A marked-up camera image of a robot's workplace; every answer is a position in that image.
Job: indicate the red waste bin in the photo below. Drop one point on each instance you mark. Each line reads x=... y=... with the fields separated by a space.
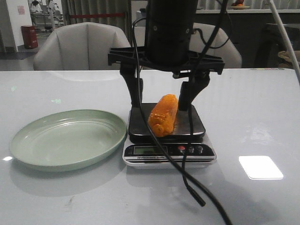
x=29 y=37

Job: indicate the black cable long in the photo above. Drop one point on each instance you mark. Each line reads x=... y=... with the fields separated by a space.
x=167 y=39

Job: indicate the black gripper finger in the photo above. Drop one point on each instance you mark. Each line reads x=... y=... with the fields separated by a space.
x=189 y=90
x=128 y=71

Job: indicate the orange corn cob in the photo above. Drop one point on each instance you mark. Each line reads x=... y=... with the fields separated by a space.
x=162 y=117

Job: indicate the grey armchair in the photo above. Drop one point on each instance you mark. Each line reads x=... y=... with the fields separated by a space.
x=82 y=46
x=227 y=52

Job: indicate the fruit bowl on counter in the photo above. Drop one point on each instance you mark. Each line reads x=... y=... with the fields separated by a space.
x=239 y=5

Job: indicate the dark sideboard counter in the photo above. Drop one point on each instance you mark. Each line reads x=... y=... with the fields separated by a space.
x=255 y=34

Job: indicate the green plate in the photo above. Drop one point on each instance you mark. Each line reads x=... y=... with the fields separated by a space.
x=69 y=140

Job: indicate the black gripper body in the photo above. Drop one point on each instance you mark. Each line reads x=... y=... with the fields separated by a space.
x=127 y=58

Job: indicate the right grey armchair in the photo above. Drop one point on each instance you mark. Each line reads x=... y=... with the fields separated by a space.
x=227 y=52

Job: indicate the left grey armchair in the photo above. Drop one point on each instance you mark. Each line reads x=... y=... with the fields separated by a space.
x=82 y=46

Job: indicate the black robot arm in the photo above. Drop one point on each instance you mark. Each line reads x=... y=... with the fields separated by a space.
x=169 y=26

